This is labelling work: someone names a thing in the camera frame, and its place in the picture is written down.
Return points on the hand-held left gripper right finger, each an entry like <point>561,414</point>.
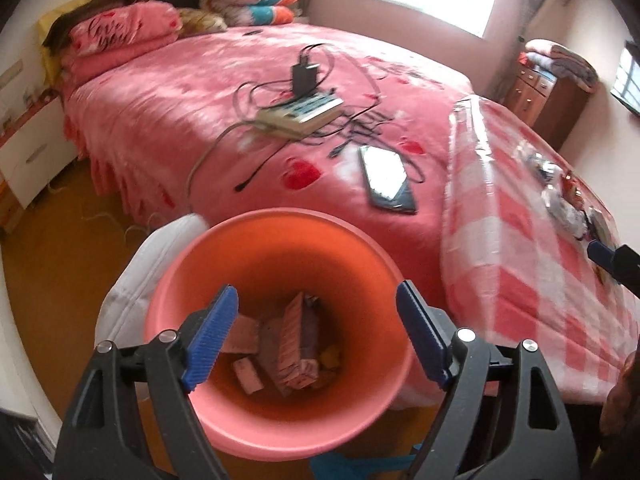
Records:
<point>420,330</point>

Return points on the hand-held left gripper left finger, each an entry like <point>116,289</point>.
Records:
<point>210,335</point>

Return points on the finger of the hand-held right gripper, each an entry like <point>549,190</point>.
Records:
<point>600,254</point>

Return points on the pink plastic bin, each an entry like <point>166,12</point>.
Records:
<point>280,250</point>

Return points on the person's right forearm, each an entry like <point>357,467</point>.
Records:
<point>622,400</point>

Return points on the flat paper wrapper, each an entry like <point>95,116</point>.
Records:
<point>245,335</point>

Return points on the small cardboard box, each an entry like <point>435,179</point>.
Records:
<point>248,375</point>

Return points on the striped paper carton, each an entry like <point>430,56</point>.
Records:
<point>295,350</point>

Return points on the white padded cushion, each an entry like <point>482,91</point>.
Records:
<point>145,270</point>

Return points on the small yellow wrapper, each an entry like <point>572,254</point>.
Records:
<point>331,359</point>

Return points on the black smartphone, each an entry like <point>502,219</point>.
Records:
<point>387,180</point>

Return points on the blue plastic object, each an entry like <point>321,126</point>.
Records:
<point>350,467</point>

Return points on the brown wooden cabinet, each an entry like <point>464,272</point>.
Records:
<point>545,105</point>

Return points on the small dark framed window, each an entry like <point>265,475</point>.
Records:
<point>627,80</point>

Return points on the folded grey blue quilt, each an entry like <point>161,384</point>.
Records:
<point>575,72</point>

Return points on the folded pink white quilt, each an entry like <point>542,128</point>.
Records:
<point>542,49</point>

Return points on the bed with pink blanket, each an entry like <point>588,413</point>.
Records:
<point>200,110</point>

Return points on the beige power strip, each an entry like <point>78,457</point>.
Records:
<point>300,115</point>

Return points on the white nightstand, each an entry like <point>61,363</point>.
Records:
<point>35,160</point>

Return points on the black charger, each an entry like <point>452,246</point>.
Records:
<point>305,77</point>

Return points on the pink folded plush blanket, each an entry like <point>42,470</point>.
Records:
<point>100,67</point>

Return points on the brown yellow print pillow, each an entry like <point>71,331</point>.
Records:
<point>200,22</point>

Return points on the pink script print pillow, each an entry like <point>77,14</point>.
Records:
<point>115,30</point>

